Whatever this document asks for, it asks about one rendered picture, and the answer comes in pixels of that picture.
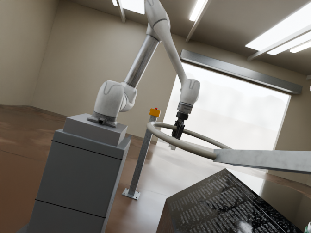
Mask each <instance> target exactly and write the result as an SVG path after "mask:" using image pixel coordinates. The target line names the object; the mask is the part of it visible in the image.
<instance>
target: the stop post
mask: <svg viewBox="0 0 311 233"><path fill-rule="evenodd" d="M160 113H161V111H160V110H157V109H152V108H151V109H150V112H149V114H150V115H151V116H150V119H149V122H156V121H157V117H159V116H160ZM151 137H152V133H150V132H149V131H148V129H146V133H145V136H144V140H143V143H142V147H141V150H140V154H139V157H138V160H137V164H136V168H135V170H134V174H133V177H132V181H131V184H130V188H129V189H127V188H125V190H124V191H123V193H122V195H123V196H126V197H129V198H132V199H135V200H138V198H139V196H140V192H137V191H136V189H137V185H138V182H139V179H140V175H141V172H142V168H143V165H144V161H145V158H146V155H147V151H148V148H149V144H150V141H151Z"/></svg>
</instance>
